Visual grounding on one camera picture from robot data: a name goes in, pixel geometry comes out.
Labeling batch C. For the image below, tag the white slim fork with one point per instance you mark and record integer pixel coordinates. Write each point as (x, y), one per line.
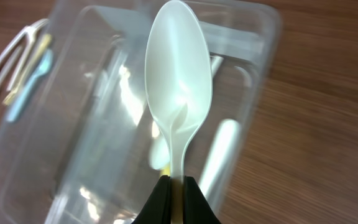
(30, 35)

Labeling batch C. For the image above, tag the white plastic spoon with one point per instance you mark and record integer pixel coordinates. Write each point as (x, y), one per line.
(178, 79)

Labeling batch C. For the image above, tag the right clear plastic container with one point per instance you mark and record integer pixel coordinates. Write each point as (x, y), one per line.
(79, 153)

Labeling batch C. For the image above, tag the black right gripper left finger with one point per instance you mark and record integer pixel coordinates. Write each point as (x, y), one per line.
(157, 209)

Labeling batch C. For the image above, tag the cream wide-handle fork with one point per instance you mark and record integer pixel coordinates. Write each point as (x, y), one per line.
(40, 50)

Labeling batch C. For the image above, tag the white fork leftmost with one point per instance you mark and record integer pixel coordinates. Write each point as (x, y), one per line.
(8, 49)

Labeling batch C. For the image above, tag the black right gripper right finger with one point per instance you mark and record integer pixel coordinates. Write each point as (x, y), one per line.
(195, 207)

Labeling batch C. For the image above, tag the light blue wide-handle fork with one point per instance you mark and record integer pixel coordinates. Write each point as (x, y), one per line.
(20, 103)

